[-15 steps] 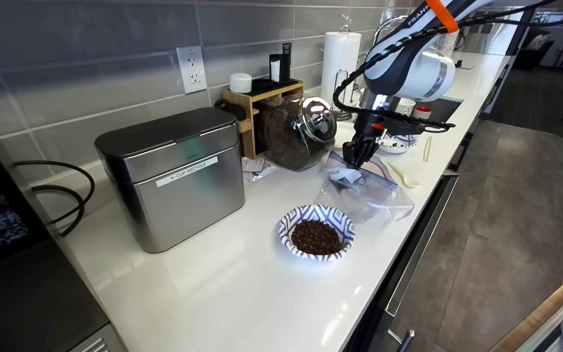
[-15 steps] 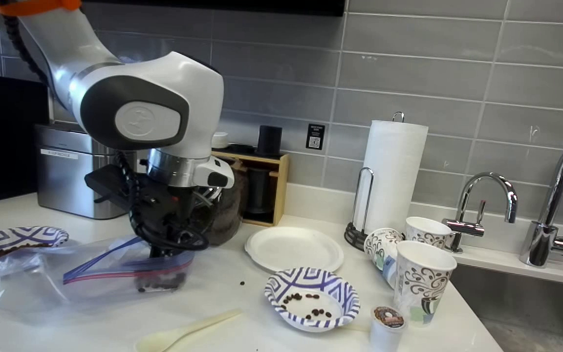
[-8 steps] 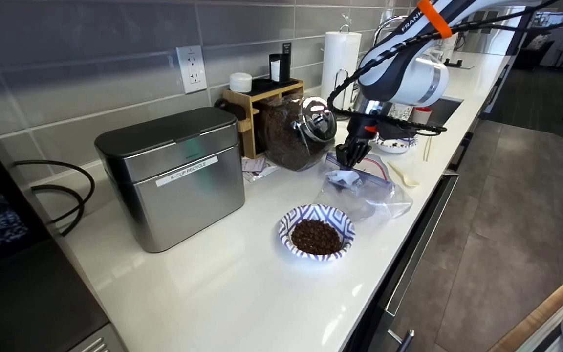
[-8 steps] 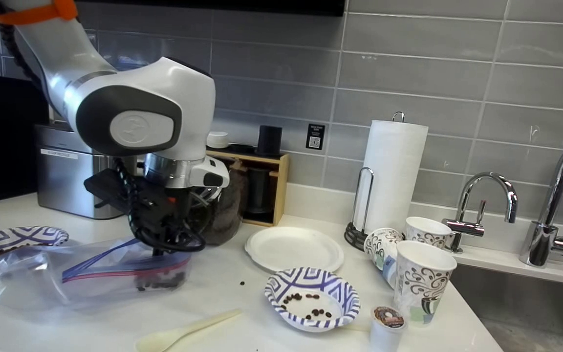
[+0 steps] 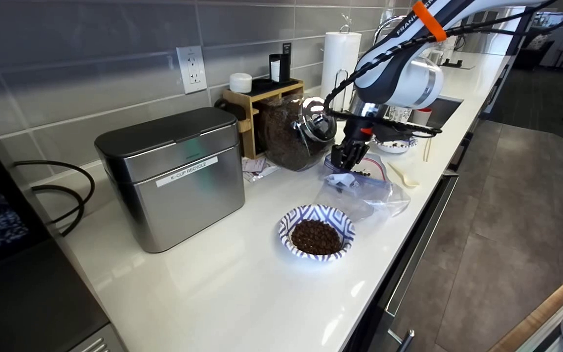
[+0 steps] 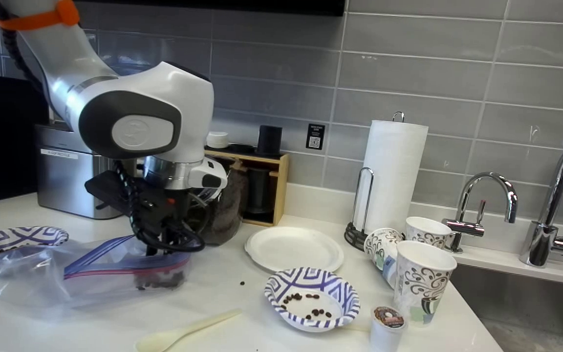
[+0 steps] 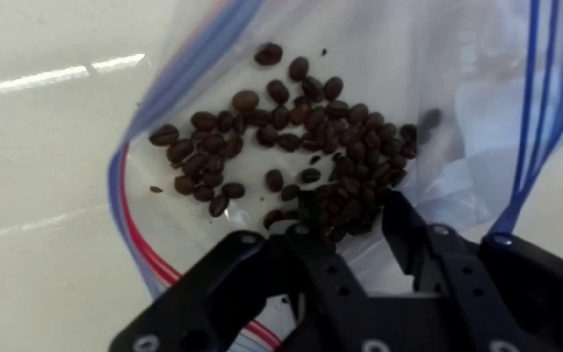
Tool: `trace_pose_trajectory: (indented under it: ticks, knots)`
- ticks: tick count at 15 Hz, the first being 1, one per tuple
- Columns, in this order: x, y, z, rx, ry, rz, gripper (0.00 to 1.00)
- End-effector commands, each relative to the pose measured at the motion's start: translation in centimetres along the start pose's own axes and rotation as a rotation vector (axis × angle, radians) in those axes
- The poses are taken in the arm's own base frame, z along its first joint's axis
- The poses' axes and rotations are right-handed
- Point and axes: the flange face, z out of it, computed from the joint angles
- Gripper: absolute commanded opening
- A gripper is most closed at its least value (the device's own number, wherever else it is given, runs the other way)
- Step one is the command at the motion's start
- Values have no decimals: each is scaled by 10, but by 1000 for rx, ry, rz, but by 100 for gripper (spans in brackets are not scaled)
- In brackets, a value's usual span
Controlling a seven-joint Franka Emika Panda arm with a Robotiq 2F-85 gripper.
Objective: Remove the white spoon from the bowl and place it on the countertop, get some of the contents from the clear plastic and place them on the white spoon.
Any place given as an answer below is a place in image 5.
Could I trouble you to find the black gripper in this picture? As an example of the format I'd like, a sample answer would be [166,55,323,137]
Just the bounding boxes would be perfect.
[329,115,380,178]

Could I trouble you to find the large blue patterned bowl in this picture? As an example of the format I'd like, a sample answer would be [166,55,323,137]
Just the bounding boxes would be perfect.
[276,202,358,264]

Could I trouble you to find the coffee beans in bowl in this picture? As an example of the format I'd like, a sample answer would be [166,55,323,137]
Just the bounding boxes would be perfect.
[290,219,346,256]

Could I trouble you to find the clear zip plastic bag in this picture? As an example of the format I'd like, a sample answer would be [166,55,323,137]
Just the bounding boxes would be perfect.
[315,153,415,225]

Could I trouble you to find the glass coffee bean jar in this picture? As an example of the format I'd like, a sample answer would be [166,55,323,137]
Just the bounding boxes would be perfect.
[254,94,340,174]

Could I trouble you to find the white paper towel roll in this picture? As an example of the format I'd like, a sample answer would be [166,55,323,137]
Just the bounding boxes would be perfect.
[319,29,364,110]

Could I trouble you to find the wooden rack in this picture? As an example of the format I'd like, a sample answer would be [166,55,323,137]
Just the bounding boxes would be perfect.
[221,76,307,160]

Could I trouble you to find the tall black box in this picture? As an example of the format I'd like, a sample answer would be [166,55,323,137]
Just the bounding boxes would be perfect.
[280,41,293,84]

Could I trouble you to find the black box with white label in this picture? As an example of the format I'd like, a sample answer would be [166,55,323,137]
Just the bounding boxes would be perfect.
[268,53,284,84]

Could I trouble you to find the stainless steel bin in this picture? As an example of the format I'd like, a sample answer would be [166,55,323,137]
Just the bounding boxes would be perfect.
[94,106,249,254]

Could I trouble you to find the black appliance with screen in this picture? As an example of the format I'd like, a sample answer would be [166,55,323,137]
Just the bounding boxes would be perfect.
[0,110,127,352]

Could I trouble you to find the long drawer handle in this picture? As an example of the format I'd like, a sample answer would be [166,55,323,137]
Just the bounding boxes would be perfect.
[383,174,462,321]

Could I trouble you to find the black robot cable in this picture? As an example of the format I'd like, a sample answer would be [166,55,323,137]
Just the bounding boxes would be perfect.
[323,0,563,139]

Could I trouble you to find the orange strap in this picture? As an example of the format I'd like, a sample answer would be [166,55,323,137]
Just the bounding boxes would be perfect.
[411,0,450,43]

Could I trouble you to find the white wall outlet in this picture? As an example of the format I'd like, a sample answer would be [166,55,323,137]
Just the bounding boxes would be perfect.
[174,45,209,96]

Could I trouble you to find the black power cable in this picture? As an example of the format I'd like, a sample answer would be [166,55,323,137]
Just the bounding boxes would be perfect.
[10,158,98,239]

